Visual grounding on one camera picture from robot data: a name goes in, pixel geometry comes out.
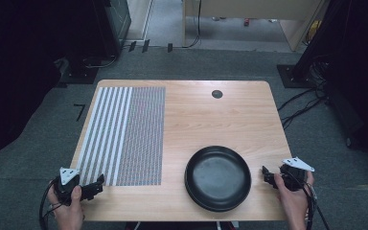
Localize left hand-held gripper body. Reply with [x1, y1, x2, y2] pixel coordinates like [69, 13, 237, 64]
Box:
[53, 166, 81, 206]

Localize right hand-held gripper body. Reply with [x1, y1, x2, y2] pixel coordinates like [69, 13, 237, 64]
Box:
[279, 156, 316, 193]

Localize black round plate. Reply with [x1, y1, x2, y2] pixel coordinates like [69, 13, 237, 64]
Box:
[184, 145, 253, 213]

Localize person's left hand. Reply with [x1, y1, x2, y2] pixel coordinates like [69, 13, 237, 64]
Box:
[46, 184, 85, 230]

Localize person's right hand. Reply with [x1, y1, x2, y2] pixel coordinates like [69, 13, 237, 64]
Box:
[273, 171, 316, 230]

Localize striped woven placemat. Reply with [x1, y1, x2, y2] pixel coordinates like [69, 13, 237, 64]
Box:
[75, 85, 167, 187]

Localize black tape corner mark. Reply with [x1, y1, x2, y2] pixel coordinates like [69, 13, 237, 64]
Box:
[73, 103, 86, 123]

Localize yellow object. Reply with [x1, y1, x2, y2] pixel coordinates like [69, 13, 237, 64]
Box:
[305, 19, 323, 45]

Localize dark glass cabinet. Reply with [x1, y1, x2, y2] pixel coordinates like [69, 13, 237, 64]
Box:
[103, 0, 132, 50]

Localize light wooden desk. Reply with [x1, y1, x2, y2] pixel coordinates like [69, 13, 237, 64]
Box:
[183, 0, 331, 53]

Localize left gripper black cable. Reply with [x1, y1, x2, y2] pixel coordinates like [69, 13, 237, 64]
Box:
[38, 178, 62, 230]

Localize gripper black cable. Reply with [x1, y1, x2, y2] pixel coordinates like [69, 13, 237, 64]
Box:
[38, 178, 62, 230]
[284, 171, 332, 230]

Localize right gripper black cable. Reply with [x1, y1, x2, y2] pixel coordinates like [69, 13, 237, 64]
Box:
[284, 171, 332, 230]

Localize black floor cables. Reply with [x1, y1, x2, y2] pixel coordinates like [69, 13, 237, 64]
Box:
[277, 60, 331, 130]

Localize black stand base plate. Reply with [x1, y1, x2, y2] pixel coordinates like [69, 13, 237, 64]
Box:
[56, 57, 100, 88]
[276, 63, 317, 89]

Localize black hanging cable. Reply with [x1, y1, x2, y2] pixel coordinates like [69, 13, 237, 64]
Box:
[172, 0, 203, 50]

